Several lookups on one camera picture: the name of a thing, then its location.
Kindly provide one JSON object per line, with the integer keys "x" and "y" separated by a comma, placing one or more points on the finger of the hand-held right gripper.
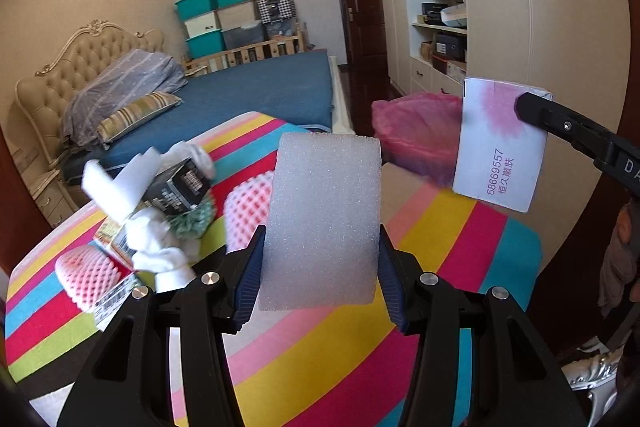
{"x": 550, "y": 117}

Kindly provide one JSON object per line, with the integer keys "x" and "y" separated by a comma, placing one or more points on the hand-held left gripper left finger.
{"x": 250, "y": 277}

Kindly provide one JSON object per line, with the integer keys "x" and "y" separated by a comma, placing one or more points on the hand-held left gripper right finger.
{"x": 387, "y": 287}

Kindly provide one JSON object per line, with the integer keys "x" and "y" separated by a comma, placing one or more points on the white box with pink print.
{"x": 495, "y": 157}

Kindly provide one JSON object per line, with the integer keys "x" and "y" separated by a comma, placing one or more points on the pink foam fruit net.
{"x": 85, "y": 274}
{"x": 247, "y": 207}

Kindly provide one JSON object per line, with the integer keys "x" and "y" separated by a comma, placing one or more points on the white foam block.
{"x": 320, "y": 217}

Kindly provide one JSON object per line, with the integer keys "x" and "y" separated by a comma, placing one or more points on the black printed box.
{"x": 180, "y": 187}

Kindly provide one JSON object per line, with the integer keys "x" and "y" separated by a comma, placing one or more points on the pink plastic bin bag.
{"x": 415, "y": 127}

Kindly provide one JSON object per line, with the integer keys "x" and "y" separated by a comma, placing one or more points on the white foam strip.
{"x": 115, "y": 187}

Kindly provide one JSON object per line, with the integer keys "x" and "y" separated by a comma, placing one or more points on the person's right forearm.
{"x": 620, "y": 277}

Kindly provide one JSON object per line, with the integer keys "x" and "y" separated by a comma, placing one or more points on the green mesh scrubber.
{"x": 192, "y": 219}

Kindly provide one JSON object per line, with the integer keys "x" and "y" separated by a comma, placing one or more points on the white built-in wardrobe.
{"x": 500, "y": 32}

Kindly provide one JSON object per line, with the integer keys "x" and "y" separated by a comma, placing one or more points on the white crumpled sock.
{"x": 150, "y": 242}

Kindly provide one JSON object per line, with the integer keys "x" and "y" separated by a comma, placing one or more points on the cardboard shelf boxes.
{"x": 450, "y": 68}

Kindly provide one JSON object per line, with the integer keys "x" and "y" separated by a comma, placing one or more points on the black safe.
{"x": 450, "y": 44}

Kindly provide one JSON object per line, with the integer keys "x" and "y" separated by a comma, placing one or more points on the printed paper carton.
{"x": 112, "y": 302}

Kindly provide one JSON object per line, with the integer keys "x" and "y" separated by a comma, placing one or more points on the small brown box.
{"x": 426, "y": 51}

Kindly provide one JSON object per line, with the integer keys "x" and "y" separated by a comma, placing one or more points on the black shelf device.
{"x": 432, "y": 12}

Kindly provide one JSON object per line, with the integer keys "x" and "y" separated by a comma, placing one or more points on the bed with blue sheet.
{"x": 260, "y": 92}

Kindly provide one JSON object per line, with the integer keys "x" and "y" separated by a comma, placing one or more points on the striped pillow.
{"x": 135, "y": 112}

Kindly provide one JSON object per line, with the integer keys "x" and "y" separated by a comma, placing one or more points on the silver ornate furniture edge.
{"x": 595, "y": 369}

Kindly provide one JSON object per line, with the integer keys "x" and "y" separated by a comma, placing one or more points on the dark wooden door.
{"x": 362, "y": 7}

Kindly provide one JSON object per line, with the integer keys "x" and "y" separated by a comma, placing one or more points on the cream nightstand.
{"x": 45, "y": 192}

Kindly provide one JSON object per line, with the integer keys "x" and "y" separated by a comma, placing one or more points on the grey patterned duvet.
{"x": 125, "y": 77}

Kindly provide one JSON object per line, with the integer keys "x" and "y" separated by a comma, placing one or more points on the stack of plastic storage boxes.
{"x": 220, "y": 17}

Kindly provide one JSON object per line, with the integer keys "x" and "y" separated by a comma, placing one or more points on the black white checkered box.
{"x": 275, "y": 7}

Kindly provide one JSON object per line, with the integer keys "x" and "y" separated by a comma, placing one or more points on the beige tufted headboard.
{"x": 55, "y": 87}

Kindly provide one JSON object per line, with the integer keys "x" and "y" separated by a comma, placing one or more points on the wooden crib rail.
{"x": 250, "y": 52}

